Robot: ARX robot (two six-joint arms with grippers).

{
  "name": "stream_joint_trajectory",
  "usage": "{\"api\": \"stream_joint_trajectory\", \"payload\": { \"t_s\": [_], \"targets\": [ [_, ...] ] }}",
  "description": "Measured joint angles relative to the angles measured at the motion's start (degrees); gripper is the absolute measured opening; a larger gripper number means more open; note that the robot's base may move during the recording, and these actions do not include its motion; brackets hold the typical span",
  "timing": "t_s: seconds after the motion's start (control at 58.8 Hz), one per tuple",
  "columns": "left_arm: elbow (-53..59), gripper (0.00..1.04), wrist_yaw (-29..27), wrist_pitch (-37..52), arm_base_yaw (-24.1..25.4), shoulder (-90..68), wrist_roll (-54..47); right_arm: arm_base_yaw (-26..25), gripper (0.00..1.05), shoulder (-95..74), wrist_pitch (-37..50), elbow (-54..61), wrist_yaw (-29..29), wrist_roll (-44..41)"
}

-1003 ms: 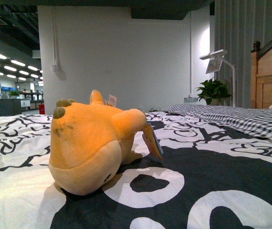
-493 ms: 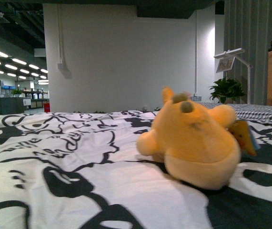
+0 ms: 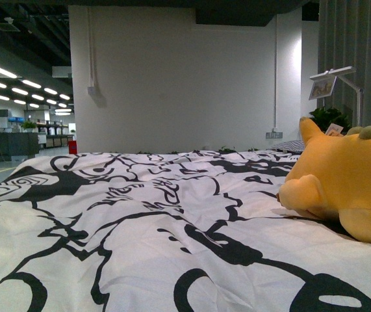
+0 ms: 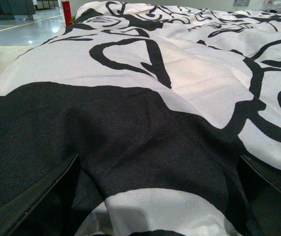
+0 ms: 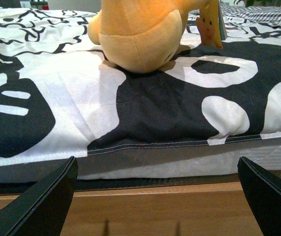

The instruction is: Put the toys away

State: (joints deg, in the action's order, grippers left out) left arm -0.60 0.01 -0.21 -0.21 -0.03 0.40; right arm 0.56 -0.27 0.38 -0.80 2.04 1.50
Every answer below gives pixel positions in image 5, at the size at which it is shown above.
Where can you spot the orange plush toy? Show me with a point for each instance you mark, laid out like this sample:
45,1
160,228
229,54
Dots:
141,36

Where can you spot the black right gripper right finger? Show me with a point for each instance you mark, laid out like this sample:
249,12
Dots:
262,190

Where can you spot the yellow toy hang tag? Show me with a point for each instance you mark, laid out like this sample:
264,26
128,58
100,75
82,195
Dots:
210,25

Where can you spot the grey striped pillow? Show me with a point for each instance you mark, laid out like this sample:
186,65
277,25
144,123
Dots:
260,14

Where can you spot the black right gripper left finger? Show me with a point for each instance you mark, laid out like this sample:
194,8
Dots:
43,208

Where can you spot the white mattress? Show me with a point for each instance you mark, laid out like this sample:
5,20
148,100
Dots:
179,161

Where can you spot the black and white duvet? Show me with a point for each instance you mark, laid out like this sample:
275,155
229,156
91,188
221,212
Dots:
59,95

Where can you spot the wooden bed frame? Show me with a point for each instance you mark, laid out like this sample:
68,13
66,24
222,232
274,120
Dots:
160,207

